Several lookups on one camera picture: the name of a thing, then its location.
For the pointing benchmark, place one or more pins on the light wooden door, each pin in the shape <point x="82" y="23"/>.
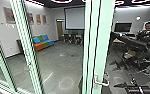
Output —
<point x="59" y="30"/>

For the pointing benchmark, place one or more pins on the person in dark clothes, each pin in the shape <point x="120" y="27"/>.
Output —
<point x="147" y="30"/>

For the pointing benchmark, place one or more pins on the dark meeting table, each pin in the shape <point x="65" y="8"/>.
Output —
<point x="72" y="37"/>

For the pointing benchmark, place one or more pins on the white projector screen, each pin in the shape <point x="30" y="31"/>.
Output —
<point x="74" y="18"/>

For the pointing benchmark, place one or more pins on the multicolour sofa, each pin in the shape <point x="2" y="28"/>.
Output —
<point x="42" y="42"/>

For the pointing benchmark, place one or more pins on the black wall monitor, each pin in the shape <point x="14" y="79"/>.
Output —
<point x="123" y="27"/>

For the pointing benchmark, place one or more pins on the framed wall poster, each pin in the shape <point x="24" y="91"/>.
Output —
<point x="30" y="18"/>
<point x="44" y="20"/>
<point x="9" y="15"/>
<point x="38" y="19"/>

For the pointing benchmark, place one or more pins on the green door frame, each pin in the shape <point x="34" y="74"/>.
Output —
<point x="27" y="46"/>

